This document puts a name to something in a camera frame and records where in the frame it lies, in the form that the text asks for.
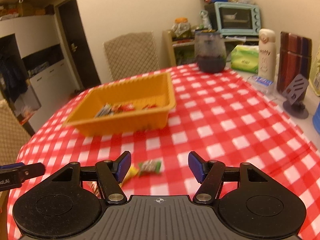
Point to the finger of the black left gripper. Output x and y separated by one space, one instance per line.
12 176

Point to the clear pastry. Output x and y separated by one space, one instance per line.
104 111

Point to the dark door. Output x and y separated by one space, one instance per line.
77 44

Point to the sunflower print package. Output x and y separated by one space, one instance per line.
314 77

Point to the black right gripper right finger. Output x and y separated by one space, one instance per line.
244 202

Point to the wooden shelf unit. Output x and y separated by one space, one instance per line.
182 51

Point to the dark glass jar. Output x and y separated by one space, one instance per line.
210 51

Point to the blue thermos jug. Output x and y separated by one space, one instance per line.
316 119

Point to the beige quilted chair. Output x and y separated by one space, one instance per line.
12 135
131 54

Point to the orange plastic tray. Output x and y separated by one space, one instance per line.
136 104

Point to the light blue toaster oven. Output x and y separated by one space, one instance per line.
237 19

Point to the small red candy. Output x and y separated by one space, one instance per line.
150 106

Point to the green candy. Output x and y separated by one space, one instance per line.
149 166

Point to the white miffy bottle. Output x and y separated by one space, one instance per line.
267 54

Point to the orange lid snack jar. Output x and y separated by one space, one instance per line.
182 28

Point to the white cabinet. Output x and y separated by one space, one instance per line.
36 74

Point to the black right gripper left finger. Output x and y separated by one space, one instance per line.
72 199

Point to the brown thermos flask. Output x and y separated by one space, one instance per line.
295 58

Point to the blue tissue packet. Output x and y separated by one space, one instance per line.
261 84

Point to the large red snack packet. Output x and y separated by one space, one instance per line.
127 107

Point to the grey phone stand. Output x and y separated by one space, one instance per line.
293 104

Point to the red white checkered tablecloth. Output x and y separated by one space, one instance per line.
218 116

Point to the green wet wipes pack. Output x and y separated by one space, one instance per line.
245 58

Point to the green yellow candy packet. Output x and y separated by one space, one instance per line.
132 172

